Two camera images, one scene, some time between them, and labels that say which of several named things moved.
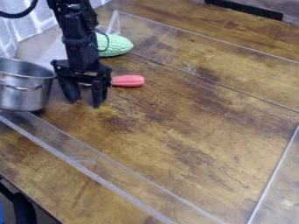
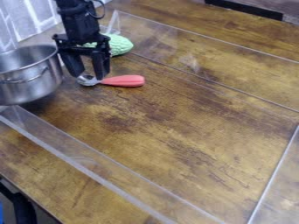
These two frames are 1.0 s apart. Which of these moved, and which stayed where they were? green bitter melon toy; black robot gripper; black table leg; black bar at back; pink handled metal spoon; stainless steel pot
Moved: stainless steel pot; black robot gripper
Stayed: black table leg; pink handled metal spoon; black bar at back; green bitter melon toy
